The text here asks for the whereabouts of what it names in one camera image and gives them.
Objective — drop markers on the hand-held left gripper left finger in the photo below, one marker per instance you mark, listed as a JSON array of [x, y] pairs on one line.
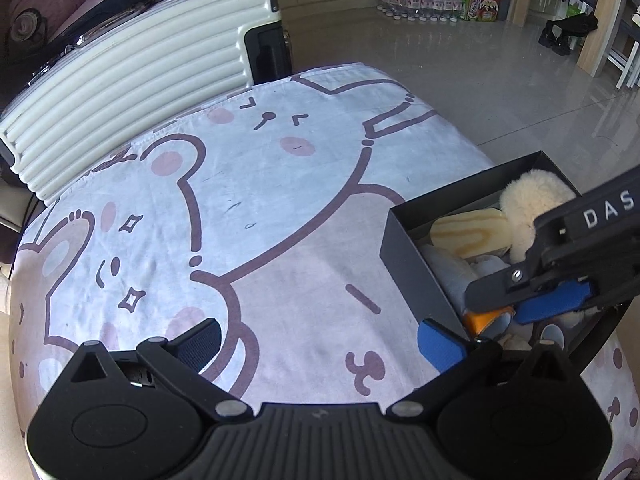
[[200, 345]]

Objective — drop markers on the white chair frame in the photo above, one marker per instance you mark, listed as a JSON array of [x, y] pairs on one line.
[[627, 55]]

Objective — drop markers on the white ribbed suitcase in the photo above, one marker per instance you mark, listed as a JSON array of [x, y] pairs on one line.
[[125, 95]]

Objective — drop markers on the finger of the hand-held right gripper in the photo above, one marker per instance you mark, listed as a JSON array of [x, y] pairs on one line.
[[495, 292], [555, 302]]

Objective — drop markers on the light wooden table leg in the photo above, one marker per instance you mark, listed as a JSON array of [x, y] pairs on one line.
[[600, 25]]

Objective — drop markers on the cartoon bear printed bedsheet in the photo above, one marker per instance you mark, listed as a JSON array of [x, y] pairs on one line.
[[275, 200]]

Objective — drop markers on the black boots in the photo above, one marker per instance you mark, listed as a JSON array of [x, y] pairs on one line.
[[570, 30]]

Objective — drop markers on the cream plush rabbit toy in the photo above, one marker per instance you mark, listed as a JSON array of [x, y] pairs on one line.
[[535, 205]]

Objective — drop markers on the oval wooden block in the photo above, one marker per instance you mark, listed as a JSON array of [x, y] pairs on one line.
[[470, 235]]

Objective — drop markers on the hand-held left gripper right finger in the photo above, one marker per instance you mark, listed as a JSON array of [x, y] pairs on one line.
[[440, 347]]

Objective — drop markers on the white cotton cloth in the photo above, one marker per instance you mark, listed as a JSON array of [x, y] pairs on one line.
[[450, 275]]

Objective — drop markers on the black cardboard box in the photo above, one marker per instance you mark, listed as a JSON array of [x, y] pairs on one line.
[[425, 280]]

